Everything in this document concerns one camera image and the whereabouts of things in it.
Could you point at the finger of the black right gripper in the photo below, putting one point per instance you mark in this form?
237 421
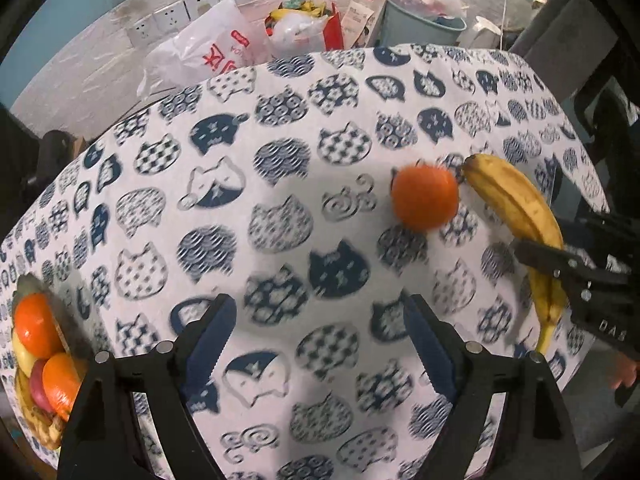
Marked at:
603 235
563 265

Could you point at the yellow banana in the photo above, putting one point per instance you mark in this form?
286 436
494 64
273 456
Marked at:
522 208
48 429

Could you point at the large orange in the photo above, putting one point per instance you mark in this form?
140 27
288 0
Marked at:
35 326

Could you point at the large red apple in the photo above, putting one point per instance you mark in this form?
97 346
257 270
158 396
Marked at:
36 388

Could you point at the green pear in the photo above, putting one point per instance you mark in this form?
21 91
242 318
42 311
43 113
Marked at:
25 360

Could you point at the person right hand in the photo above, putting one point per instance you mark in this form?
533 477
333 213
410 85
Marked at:
626 371

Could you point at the green glass plate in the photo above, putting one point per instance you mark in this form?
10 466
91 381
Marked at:
45 359

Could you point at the blue trash bin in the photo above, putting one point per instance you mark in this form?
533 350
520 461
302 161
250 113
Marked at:
400 26

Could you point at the black chair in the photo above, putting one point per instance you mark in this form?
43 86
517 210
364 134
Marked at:
28 164

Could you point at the cat pattern tablecloth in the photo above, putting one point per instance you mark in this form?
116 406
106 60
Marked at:
272 184

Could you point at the white plastic bag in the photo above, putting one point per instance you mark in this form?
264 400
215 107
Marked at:
220 41

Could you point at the white wall socket strip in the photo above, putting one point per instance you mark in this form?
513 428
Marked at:
169 19

